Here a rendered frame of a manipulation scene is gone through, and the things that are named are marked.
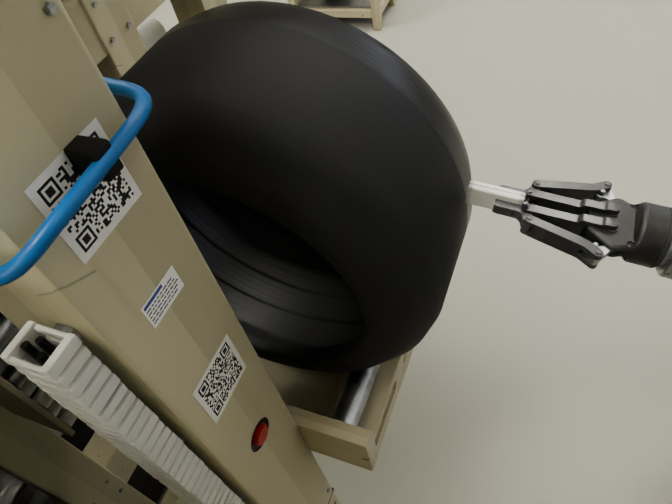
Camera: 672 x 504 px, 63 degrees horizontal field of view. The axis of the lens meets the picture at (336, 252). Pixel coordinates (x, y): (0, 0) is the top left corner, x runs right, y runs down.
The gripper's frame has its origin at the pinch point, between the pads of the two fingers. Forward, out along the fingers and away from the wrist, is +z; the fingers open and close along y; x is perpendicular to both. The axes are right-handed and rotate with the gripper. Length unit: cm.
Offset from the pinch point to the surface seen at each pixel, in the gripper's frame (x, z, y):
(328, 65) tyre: -16.1, 21.4, 1.8
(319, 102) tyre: -15.7, 20.2, 7.7
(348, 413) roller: 32.6, 12.6, 21.8
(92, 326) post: -16.5, 26.1, 39.2
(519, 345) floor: 121, -21, -52
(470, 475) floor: 122, -15, -4
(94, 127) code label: -28.0, 27.4, 29.7
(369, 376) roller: 33.1, 11.6, 14.4
